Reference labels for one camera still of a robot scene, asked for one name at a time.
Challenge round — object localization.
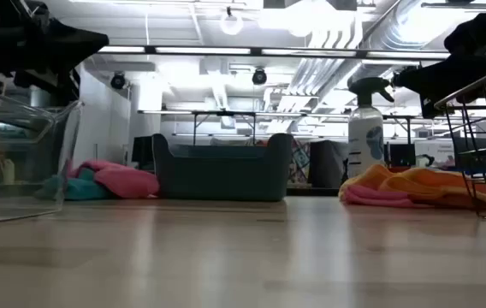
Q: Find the silver ventilation duct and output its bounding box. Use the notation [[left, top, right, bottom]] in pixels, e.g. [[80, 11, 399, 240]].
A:
[[347, 0, 453, 86]]

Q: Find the long ceiling light bar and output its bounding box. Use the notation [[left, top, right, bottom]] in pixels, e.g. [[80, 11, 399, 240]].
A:
[[97, 44, 452, 60]]

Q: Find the black wire basket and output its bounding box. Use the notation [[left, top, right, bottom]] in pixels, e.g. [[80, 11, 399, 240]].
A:
[[434, 59, 486, 226]]

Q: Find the white globe pendant lamp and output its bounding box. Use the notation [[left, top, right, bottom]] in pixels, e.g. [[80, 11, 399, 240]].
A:
[[219, 6, 245, 36]]

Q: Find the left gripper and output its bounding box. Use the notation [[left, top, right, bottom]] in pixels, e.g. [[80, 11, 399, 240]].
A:
[[0, 0, 110, 69]]

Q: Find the orange microfiber towel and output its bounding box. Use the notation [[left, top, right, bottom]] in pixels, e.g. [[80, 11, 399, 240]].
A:
[[339, 163, 486, 213]]

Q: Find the black background monitor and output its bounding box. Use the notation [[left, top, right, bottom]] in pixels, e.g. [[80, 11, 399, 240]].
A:
[[131, 135, 155, 172]]

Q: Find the colourful patterned panel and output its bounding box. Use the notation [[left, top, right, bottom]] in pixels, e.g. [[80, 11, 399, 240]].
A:
[[287, 139, 312, 185]]

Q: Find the teal plastic bin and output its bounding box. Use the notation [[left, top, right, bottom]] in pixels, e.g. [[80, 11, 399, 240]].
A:
[[151, 132, 294, 203]]

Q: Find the teal microfiber towel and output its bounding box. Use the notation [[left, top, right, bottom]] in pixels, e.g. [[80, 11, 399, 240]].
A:
[[37, 167, 114, 201]]

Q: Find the black track spotlight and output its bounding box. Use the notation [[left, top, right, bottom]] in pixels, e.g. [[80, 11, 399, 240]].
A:
[[110, 71, 127, 91], [251, 67, 268, 86]]

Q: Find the black background box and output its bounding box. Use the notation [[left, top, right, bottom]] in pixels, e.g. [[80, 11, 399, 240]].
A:
[[309, 139, 349, 189]]

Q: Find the clear plastic bin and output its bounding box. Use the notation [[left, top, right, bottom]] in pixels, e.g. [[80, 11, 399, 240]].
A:
[[0, 83, 85, 227]]

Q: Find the white spray bottle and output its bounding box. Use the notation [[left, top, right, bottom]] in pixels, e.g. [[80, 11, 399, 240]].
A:
[[347, 76, 395, 179]]

